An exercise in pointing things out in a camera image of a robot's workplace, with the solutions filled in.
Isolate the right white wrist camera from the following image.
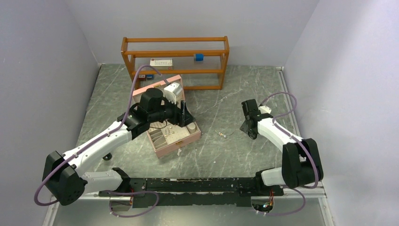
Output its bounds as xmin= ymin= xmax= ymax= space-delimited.
xmin=258 ymin=105 xmax=271 ymax=114

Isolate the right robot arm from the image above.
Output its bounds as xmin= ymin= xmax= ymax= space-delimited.
xmin=240 ymin=99 xmax=324 ymax=195

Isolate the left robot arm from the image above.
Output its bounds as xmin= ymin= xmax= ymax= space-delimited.
xmin=34 ymin=83 xmax=195 ymax=206

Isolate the orange wooden shelf rack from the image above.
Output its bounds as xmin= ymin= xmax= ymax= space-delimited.
xmin=120 ymin=36 xmax=230 ymax=90

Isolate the small blue block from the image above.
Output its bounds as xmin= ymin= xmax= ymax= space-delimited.
xmin=146 ymin=74 xmax=154 ymax=80

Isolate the white red-print box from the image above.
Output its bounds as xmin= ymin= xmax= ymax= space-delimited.
xmin=150 ymin=58 xmax=174 ymax=70

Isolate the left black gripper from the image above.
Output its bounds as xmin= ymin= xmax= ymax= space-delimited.
xmin=149 ymin=94 xmax=195 ymax=127

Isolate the blue cube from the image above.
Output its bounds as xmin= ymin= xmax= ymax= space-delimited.
xmin=193 ymin=53 xmax=204 ymax=62

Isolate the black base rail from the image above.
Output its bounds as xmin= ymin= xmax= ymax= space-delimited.
xmin=113 ymin=177 xmax=284 ymax=208

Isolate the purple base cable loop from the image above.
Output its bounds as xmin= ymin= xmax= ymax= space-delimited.
xmin=108 ymin=191 xmax=160 ymax=218

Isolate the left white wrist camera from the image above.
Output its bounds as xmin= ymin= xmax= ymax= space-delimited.
xmin=163 ymin=82 xmax=183 ymax=107

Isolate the pink jewelry box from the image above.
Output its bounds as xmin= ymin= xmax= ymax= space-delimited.
xmin=133 ymin=75 xmax=201 ymax=158

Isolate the red emergency stop button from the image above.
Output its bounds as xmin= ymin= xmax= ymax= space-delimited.
xmin=103 ymin=153 xmax=112 ymax=161

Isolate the beige watch pillow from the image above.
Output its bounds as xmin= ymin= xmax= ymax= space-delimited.
xmin=186 ymin=122 xmax=197 ymax=133

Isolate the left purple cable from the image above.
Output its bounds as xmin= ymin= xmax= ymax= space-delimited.
xmin=33 ymin=65 xmax=170 ymax=207

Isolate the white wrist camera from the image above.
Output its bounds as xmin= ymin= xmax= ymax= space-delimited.
xmin=163 ymin=82 xmax=183 ymax=107
xmin=258 ymin=105 xmax=271 ymax=114

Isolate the gold pearl bangle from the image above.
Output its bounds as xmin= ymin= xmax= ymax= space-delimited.
xmin=215 ymin=130 xmax=236 ymax=139

